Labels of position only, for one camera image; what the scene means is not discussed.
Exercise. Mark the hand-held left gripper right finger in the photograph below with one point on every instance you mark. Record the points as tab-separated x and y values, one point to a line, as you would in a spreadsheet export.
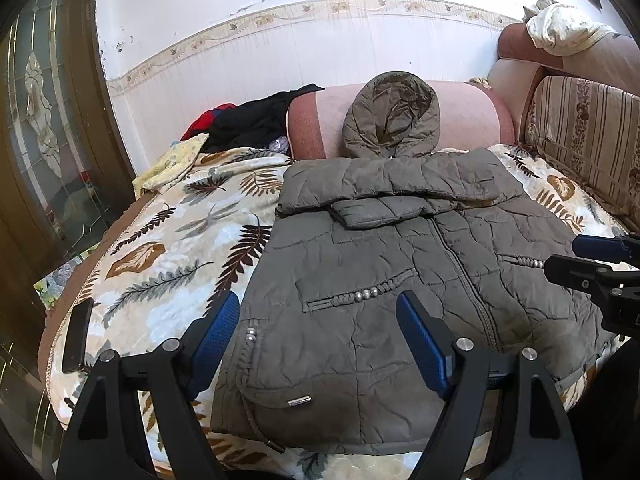
422	345

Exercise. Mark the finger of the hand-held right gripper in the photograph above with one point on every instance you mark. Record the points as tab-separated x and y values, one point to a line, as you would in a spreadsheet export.
597	247
570	270

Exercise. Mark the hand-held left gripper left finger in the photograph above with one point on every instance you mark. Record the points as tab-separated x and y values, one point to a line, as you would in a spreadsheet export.
215	340

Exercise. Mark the olive quilted hooded jacket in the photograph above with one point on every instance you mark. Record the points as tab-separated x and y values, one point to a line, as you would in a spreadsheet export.
375	260

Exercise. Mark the leaf print blanket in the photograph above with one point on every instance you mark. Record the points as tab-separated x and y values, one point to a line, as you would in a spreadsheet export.
165	240

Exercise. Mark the striped sofa cushion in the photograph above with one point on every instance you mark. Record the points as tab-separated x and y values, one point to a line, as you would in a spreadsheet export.
585	125

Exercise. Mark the black phone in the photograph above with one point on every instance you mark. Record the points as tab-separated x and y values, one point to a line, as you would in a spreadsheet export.
77	335

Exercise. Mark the yellow patterned cloth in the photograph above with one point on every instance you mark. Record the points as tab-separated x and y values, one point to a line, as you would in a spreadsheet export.
170	165

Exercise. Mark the pink sofa backrest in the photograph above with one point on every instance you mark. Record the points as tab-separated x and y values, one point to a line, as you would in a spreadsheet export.
510	80

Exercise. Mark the small beige cloth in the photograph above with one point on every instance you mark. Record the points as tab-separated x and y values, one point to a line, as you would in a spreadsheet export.
480	83

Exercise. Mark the clear plastic packet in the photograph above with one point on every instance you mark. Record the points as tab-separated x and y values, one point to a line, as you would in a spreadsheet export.
280	145

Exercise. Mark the red garment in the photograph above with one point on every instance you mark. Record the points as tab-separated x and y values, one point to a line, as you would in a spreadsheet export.
205	120

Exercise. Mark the white crumpled cloth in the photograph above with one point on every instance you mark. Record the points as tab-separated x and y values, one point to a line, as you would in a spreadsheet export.
560	30

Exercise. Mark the black garment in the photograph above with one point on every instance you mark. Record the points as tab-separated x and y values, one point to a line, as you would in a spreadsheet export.
250	120

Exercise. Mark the pink sofa bolster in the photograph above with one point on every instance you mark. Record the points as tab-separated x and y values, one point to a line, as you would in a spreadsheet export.
320	120

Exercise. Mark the wooden door with glass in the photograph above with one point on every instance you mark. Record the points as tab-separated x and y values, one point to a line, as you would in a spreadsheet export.
30	160

